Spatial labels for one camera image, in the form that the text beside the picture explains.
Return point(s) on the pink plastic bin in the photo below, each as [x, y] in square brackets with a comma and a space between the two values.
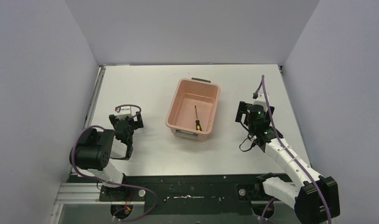
[181, 115]

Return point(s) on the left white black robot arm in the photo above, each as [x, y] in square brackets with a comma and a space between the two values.
[95, 150]

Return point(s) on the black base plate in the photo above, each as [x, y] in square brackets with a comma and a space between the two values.
[192, 207]

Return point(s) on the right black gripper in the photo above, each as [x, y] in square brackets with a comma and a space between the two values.
[242, 109]

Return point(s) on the aluminium front rail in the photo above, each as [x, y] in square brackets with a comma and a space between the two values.
[147, 189]

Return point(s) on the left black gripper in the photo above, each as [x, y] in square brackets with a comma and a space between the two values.
[127, 124]

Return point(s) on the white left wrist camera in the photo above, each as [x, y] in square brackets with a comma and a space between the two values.
[123, 112]

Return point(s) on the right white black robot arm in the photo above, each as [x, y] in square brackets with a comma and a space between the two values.
[313, 197]

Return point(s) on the black yellow handled screwdriver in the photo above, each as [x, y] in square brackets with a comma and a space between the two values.
[197, 121]

